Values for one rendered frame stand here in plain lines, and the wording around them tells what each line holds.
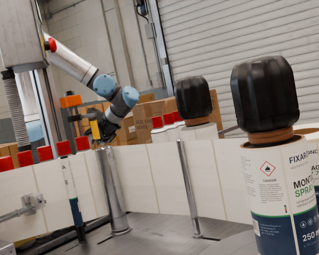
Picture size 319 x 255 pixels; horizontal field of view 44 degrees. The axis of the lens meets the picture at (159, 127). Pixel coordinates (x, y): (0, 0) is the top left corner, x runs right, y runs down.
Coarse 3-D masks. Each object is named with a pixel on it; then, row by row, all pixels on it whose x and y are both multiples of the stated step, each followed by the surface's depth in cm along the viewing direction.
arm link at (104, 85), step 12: (48, 36) 134; (60, 48) 134; (60, 60) 134; (72, 60) 135; (84, 60) 137; (72, 72) 136; (84, 72) 136; (96, 72) 137; (84, 84) 139; (96, 84) 135; (108, 84) 135
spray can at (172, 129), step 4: (164, 116) 126; (168, 116) 125; (172, 116) 126; (164, 120) 126; (168, 120) 125; (172, 120) 126; (164, 124) 127; (168, 124) 125; (172, 124) 126; (168, 128) 125; (172, 128) 125; (176, 128) 125; (168, 132) 125; (172, 132) 125; (176, 132) 125; (168, 136) 125; (172, 136) 125; (176, 136) 125; (172, 140) 125
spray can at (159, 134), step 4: (156, 116) 123; (160, 116) 122; (152, 120) 121; (156, 120) 121; (160, 120) 121; (152, 124) 122; (156, 124) 121; (160, 124) 121; (156, 128) 121; (160, 128) 121; (164, 128) 122; (152, 132) 121; (156, 132) 120; (160, 132) 120; (164, 132) 121; (152, 136) 122; (156, 136) 121; (160, 136) 121; (164, 136) 121; (152, 140) 122; (156, 140) 121; (160, 140) 121; (164, 140) 121; (168, 140) 122
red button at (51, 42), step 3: (48, 39) 98; (51, 39) 98; (54, 39) 99; (45, 42) 99; (48, 42) 99; (51, 42) 98; (54, 42) 98; (45, 45) 98; (48, 45) 98; (51, 45) 98; (54, 45) 98; (45, 48) 99; (48, 48) 99; (51, 48) 98; (54, 48) 98; (51, 51) 99; (54, 51) 99
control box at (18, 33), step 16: (0, 0) 93; (16, 0) 94; (32, 0) 96; (0, 16) 94; (16, 16) 94; (32, 16) 95; (0, 32) 94; (16, 32) 95; (32, 32) 95; (0, 48) 94; (16, 48) 95; (32, 48) 95; (16, 64) 95; (32, 64) 98; (48, 64) 110
